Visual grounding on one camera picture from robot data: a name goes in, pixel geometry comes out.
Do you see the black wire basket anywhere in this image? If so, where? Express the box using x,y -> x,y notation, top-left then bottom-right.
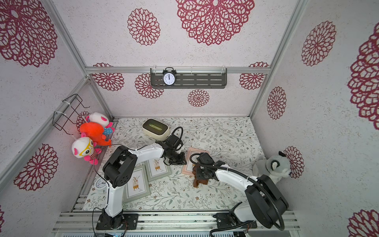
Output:
51,93 -> 90,136

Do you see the orange plush toy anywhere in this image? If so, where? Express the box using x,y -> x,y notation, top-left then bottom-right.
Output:
80,122 -> 112,146

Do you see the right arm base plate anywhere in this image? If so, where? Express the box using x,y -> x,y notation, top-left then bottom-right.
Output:
212,202 -> 258,231

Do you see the green picture frame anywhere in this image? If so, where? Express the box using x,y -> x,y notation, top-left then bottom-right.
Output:
123,165 -> 151,203
145,158 -> 172,182

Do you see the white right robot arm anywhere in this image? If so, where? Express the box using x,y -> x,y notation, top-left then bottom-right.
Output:
189,153 -> 289,233

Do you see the grey wall shelf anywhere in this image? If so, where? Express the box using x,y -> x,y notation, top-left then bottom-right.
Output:
150,68 -> 227,89

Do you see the brown cloth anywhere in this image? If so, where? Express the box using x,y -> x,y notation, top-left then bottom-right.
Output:
191,164 -> 209,189

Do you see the black alarm clock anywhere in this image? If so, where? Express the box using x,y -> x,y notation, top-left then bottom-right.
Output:
162,67 -> 177,87

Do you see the white plush with glasses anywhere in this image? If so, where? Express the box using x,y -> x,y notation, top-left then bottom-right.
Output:
71,136 -> 102,166

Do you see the grey husky plush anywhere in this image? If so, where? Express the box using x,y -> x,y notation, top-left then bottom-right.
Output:
252,151 -> 292,184

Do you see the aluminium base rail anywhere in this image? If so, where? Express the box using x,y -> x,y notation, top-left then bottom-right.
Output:
51,211 -> 301,237

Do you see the white alarm clock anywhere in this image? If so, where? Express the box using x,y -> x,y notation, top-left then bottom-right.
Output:
94,178 -> 108,194

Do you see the pink picture frame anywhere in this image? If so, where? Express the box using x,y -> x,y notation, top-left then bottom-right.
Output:
182,147 -> 208,176

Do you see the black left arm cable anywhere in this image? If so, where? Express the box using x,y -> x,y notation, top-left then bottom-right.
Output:
91,126 -> 184,237

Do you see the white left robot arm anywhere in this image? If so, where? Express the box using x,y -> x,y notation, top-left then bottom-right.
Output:
103,135 -> 187,218

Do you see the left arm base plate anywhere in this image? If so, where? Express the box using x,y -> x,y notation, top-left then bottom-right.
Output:
95,210 -> 139,231

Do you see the white pink plush toy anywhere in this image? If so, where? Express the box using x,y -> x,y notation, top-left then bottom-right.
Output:
85,112 -> 113,128

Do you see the cream tissue box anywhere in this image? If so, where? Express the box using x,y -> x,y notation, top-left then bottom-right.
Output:
142,119 -> 171,141

